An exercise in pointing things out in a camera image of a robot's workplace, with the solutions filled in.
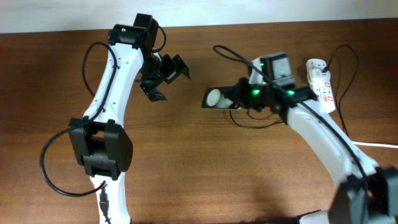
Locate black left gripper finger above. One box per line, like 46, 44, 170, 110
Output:
172, 54, 191, 80
147, 89, 167, 101

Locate black Samsung Galaxy smartphone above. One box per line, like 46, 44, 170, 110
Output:
201, 86, 240, 110

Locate black USB charging cable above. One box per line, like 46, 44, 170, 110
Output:
229, 44, 359, 138

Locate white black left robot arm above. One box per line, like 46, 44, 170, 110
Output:
69, 14, 190, 223

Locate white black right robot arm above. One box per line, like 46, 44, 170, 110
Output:
240, 54, 397, 224

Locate white USB charger plug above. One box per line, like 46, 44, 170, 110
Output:
306, 58, 331, 84

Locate white power strip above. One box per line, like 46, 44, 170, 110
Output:
305, 58, 336, 114

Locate white power strip cord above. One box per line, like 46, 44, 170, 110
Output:
351, 140, 398, 149

